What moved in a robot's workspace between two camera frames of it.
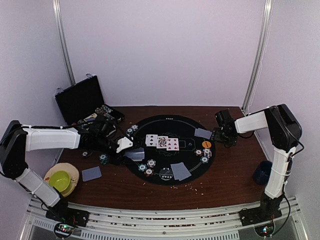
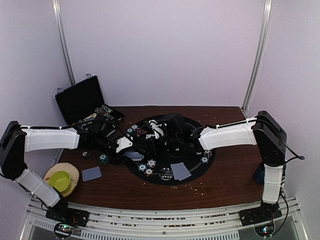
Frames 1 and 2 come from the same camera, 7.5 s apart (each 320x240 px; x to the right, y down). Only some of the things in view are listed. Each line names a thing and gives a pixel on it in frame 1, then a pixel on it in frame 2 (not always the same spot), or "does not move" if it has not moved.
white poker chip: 151,163 does not move
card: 176,168 does not move
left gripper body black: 102,143 does not move
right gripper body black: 228,139 -> 173,143
